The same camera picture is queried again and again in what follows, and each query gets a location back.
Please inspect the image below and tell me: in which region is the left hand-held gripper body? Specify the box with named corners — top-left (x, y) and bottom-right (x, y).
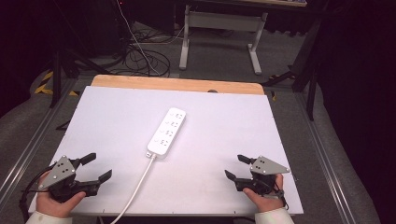
top-left (37, 155), bottom-right (101, 203)

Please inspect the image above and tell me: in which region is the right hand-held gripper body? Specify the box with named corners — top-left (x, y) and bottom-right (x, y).
top-left (233, 155), bottom-right (291, 196)

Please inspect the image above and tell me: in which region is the person's right hand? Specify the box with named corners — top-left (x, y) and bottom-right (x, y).
top-left (242, 173), bottom-right (285, 214)

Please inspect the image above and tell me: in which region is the person's left hand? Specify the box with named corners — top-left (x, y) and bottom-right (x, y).
top-left (35, 172), bottom-right (87, 219)

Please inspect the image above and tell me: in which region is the white board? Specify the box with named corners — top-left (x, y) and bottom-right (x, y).
top-left (28, 85), bottom-right (304, 217)

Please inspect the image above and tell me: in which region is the white power strip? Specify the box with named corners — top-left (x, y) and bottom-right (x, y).
top-left (146, 106), bottom-right (188, 157)

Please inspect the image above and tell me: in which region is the black tripod stand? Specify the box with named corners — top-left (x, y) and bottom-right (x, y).
top-left (49, 0), bottom-right (110, 109)

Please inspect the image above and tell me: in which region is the wooden table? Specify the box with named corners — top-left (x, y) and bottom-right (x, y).
top-left (91, 74), bottom-right (265, 96)

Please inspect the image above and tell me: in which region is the black angled stand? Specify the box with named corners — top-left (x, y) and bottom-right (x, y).
top-left (262, 18), bottom-right (323, 121)

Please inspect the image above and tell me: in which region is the black curtain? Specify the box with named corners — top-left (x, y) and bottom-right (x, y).
top-left (317, 0), bottom-right (396, 224)

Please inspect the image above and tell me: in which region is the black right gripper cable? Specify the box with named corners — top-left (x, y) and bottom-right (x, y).
top-left (262, 182), bottom-right (290, 211)

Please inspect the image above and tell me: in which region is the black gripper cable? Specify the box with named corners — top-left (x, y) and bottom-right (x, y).
top-left (262, 182), bottom-right (290, 211)
top-left (19, 165), bottom-right (56, 224)

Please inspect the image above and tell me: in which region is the white power strip cable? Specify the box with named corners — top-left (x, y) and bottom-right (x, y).
top-left (108, 151), bottom-right (157, 224)

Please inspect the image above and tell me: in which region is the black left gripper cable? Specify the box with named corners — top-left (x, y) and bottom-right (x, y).
top-left (19, 165), bottom-right (56, 224)

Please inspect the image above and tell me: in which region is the metal floor rail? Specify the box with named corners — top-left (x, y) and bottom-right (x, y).
top-left (293, 92), bottom-right (354, 224)
top-left (0, 77), bottom-right (79, 203)

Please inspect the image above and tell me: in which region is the tangle of black floor cables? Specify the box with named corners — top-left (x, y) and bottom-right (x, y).
top-left (121, 29), bottom-right (172, 78)

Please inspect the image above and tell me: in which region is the thin white floor cable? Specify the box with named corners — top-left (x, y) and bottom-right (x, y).
top-left (115, 0), bottom-right (163, 77)

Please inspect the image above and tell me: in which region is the white metal desk frame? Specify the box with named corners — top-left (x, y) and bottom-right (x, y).
top-left (178, 0), bottom-right (308, 76)

